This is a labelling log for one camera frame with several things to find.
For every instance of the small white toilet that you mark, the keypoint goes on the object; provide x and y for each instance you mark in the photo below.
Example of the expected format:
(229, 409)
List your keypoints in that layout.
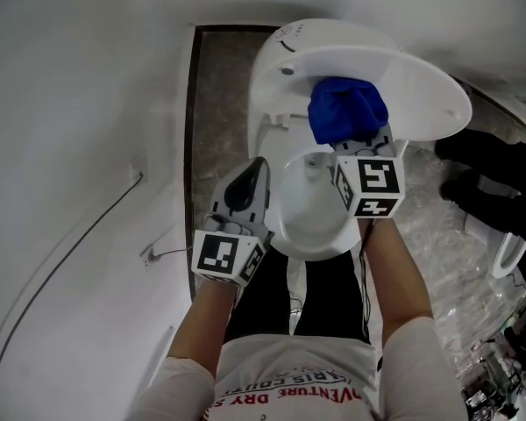
(506, 257)

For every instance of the white wall socket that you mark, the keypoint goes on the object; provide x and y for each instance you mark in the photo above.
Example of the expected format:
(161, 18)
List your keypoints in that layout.
(149, 256)

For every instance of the blue cloth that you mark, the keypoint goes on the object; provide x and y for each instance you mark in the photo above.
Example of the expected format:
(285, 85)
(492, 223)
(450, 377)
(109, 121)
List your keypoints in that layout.
(346, 108)

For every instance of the person's left forearm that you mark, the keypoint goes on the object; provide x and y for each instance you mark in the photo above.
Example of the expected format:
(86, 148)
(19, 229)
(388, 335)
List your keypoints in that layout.
(201, 327)

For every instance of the person's white printed shirt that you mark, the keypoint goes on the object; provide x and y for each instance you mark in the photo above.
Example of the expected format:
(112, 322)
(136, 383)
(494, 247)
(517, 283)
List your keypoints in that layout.
(298, 375)

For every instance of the white toilet lid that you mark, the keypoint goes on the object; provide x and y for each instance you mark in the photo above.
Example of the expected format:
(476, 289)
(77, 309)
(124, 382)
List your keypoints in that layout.
(421, 94)

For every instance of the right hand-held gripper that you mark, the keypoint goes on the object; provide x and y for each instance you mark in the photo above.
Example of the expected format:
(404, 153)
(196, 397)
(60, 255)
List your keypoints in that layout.
(377, 178)

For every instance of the person's right forearm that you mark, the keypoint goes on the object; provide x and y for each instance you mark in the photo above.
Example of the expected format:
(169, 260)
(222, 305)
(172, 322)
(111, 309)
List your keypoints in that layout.
(394, 279)

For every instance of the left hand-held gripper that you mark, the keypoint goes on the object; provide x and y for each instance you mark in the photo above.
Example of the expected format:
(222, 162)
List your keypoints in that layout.
(215, 252)

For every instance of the person's black trousers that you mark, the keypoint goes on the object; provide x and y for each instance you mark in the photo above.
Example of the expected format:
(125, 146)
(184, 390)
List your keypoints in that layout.
(329, 301)

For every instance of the white wall plate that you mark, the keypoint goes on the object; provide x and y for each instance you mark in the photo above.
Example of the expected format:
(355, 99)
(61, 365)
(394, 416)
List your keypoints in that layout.
(138, 173)

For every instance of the cluttered electronic equipment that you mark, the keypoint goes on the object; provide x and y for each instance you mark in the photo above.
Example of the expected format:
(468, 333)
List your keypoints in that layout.
(508, 366)

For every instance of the white toilet body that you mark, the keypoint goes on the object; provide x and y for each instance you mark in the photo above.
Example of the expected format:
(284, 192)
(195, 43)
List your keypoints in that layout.
(256, 116)

